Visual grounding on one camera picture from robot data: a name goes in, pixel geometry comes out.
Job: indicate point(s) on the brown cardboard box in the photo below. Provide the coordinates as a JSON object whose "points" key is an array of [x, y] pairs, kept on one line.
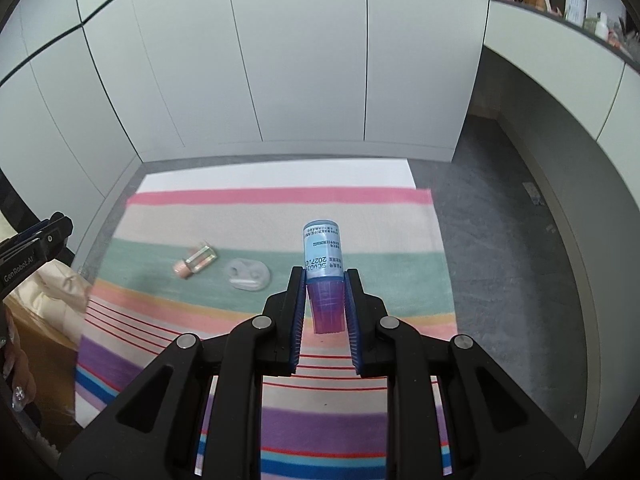
{"points": [[45, 360]]}

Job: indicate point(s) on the small pink toy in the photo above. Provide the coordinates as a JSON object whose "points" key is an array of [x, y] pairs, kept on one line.
{"points": [[625, 37]]}

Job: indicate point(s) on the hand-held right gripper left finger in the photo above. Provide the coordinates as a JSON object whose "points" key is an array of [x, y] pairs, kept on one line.
{"points": [[299, 320]]}

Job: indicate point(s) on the white built-in counter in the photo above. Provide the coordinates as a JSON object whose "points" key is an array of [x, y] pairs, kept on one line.
{"points": [[550, 45]]}

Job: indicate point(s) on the clear contact lens case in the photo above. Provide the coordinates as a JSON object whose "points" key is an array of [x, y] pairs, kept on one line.
{"points": [[245, 272]]}

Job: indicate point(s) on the small white bottle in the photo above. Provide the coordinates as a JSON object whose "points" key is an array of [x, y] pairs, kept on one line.
{"points": [[601, 27]]}

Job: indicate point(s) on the white wardrobe doors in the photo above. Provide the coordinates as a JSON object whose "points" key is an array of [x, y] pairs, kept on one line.
{"points": [[250, 60]]}

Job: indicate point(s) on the striped multicolour cloth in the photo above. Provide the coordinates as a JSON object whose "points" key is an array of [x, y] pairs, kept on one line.
{"points": [[350, 220]]}

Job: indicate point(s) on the person's left hand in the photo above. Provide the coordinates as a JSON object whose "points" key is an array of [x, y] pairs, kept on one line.
{"points": [[15, 360]]}

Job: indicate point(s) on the small green jar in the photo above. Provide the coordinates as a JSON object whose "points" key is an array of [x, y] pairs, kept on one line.
{"points": [[589, 23]]}

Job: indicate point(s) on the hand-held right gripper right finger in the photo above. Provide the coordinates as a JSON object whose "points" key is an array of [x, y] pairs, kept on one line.
{"points": [[351, 320]]}

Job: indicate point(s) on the small glass bottle pink cap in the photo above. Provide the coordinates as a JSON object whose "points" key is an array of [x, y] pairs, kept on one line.
{"points": [[197, 259]]}

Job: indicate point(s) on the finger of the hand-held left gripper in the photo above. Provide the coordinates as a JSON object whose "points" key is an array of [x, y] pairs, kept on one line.
{"points": [[30, 228], [57, 232]]}

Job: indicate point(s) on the blue bottle with purple cap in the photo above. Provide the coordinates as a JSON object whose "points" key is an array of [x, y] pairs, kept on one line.
{"points": [[322, 260]]}

